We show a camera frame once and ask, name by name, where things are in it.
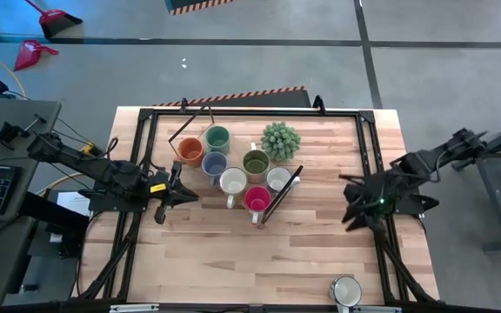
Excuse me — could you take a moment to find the white paper sheet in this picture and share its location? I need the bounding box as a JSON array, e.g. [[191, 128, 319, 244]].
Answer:
[[56, 190, 91, 217]]

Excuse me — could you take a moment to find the black desk clamp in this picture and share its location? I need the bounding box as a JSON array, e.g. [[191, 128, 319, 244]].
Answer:
[[0, 113, 48, 151]]

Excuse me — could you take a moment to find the white mug olive interior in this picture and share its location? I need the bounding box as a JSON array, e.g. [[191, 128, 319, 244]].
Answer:
[[241, 142, 272, 184]]

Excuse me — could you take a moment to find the black hazard-striped platform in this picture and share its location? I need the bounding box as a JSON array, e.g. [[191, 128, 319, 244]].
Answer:
[[164, 0, 241, 17], [152, 85, 312, 110]]

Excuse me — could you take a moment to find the white blue floral mug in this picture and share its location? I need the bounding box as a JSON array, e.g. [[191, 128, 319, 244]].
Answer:
[[328, 275, 364, 313]]

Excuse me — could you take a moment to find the red dustpan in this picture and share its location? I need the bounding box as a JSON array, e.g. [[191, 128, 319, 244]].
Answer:
[[13, 38, 60, 73]]

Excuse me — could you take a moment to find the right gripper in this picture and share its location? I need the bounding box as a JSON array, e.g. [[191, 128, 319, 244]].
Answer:
[[338, 172, 393, 233]]

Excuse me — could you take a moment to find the black equipment box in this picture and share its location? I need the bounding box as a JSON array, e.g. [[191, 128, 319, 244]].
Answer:
[[17, 190, 90, 260]]

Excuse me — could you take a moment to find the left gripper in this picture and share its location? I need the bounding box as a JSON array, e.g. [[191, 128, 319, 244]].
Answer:
[[148, 160, 200, 225]]

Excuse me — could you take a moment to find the orange mug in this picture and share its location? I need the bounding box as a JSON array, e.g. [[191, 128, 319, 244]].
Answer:
[[176, 137, 207, 170]]

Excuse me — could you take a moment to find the red and white mug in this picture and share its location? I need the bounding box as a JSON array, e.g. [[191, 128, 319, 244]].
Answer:
[[242, 185, 273, 225]]

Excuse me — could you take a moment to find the grey-green mug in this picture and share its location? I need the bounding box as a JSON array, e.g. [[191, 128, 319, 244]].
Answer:
[[265, 166, 300, 193]]

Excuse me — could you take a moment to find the green mug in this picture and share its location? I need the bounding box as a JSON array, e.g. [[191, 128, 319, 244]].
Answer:
[[204, 124, 232, 155]]

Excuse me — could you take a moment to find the black aluminium table frame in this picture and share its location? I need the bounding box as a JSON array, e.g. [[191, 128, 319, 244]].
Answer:
[[70, 95, 443, 313]]

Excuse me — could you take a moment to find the yellow mug white handle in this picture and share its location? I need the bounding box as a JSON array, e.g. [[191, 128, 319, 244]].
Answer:
[[218, 166, 249, 210]]

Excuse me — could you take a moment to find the silver metal bracket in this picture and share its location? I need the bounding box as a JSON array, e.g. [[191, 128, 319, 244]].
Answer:
[[109, 303, 160, 313], [352, 305, 404, 313]]

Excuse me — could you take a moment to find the grey mug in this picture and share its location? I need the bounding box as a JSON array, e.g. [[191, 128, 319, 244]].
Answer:
[[200, 150, 229, 188]]

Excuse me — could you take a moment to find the thick yellow cable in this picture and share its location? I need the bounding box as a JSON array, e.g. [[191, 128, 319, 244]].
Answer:
[[35, 143, 98, 196]]

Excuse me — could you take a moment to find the green succulent potted plant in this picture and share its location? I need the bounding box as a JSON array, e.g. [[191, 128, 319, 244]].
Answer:
[[259, 121, 303, 163]]

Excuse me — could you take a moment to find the grey desk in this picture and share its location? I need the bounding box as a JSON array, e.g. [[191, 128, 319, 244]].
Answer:
[[0, 98, 63, 308]]

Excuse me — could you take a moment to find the red hand broom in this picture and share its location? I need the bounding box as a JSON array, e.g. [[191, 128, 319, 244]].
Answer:
[[23, 0, 84, 39]]

